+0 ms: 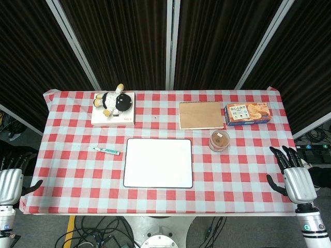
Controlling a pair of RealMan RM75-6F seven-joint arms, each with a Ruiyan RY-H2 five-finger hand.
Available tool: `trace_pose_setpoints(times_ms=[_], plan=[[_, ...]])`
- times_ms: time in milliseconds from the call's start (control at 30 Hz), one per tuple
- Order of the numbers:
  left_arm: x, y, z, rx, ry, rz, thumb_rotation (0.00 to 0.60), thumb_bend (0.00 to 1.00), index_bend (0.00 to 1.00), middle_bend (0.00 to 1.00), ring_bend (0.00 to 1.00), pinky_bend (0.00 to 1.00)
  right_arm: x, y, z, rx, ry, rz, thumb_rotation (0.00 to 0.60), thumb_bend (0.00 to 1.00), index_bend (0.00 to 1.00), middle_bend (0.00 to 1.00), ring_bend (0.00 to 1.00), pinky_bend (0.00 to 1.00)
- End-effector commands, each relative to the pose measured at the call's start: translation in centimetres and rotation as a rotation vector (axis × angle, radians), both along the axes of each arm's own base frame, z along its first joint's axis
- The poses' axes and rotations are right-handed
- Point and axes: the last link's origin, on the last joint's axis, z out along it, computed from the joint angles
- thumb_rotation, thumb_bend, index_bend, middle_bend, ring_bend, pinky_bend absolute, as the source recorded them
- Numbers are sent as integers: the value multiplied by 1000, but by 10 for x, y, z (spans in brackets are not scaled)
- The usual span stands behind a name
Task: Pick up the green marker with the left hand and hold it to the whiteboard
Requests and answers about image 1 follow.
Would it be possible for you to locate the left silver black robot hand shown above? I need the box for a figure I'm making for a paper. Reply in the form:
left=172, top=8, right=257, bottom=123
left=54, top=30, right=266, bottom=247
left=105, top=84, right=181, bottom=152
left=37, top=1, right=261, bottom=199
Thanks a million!
left=0, top=152, right=43, bottom=205

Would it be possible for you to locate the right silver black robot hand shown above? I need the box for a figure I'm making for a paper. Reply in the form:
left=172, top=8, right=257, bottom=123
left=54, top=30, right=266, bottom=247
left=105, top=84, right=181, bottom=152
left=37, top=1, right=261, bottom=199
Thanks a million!
left=266, top=146, right=318, bottom=205

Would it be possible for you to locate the teal white marker pen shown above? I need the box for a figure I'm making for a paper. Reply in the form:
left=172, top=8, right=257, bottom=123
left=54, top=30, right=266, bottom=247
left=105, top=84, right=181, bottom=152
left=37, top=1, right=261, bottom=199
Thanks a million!
left=93, top=147, right=121, bottom=156

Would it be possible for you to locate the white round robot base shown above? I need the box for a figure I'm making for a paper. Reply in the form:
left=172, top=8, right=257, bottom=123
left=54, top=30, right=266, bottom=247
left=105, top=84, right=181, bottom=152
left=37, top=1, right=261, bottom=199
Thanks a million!
left=121, top=215, right=197, bottom=248

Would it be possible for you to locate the orange blue biscuit box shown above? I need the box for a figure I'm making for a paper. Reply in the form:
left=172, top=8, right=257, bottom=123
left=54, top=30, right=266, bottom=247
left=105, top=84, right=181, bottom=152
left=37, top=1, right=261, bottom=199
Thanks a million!
left=223, top=102, right=272, bottom=127

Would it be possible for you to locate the round clear snack container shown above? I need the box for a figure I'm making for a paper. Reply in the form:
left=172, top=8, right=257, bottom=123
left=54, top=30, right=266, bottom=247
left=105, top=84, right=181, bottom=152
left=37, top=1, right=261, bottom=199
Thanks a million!
left=208, top=129, right=231, bottom=152

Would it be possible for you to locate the brown spiral notebook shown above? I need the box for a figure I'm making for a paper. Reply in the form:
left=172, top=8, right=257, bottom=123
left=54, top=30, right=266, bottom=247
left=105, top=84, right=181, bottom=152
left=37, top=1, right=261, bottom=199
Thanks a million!
left=178, top=101, right=224, bottom=130

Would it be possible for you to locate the white flat box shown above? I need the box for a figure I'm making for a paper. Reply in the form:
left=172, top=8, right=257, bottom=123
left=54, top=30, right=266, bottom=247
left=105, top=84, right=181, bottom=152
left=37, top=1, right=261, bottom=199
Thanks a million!
left=91, top=92, right=136, bottom=127

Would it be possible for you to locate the red white checkered tablecloth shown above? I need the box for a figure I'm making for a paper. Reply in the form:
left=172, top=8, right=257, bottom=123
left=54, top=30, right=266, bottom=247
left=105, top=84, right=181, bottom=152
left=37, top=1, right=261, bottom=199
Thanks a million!
left=19, top=86, right=298, bottom=216

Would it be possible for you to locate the black white plush doll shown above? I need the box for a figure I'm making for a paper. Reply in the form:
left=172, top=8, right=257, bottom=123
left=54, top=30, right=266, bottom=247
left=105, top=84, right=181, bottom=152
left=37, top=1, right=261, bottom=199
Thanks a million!
left=93, top=83, right=133, bottom=118

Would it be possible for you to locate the grey partition frame post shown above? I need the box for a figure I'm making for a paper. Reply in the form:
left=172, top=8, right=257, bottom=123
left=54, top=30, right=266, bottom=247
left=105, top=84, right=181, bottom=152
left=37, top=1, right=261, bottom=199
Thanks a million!
left=165, top=0, right=180, bottom=90
left=46, top=0, right=101, bottom=90
left=234, top=0, right=297, bottom=90
left=0, top=103, right=43, bottom=137
left=292, top=117, right=331, bottom=140

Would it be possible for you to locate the black floor cable bundle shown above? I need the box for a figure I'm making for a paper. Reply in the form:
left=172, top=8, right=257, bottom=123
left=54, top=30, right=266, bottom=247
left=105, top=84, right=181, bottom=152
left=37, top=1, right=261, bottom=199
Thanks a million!
left=55, top=216, right=135, bottom=248

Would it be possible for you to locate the white drawing board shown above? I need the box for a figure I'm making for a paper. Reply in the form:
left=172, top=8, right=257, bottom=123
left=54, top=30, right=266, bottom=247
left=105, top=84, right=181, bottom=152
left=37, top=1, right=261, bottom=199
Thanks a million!
left=123, top=138, right=194, bottom=189

